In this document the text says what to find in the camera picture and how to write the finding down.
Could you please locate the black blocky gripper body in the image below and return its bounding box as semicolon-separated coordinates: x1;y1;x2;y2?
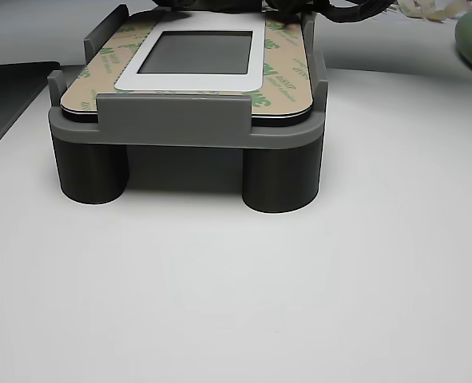
197;0;265;11

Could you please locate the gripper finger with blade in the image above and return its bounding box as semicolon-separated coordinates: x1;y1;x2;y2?
155;0;199;10

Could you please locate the tan adhesive-backed device panel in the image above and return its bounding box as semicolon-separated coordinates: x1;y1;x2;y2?
61;10;313;128

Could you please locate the grey fixture with dark legs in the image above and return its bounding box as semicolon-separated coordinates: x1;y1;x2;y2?
46;3;331;215

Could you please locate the dark grey flat tray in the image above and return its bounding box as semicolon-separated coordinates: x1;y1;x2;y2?
0;60;63;164

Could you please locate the black braided cable loop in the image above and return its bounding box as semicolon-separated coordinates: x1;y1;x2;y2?
259;0;401;27

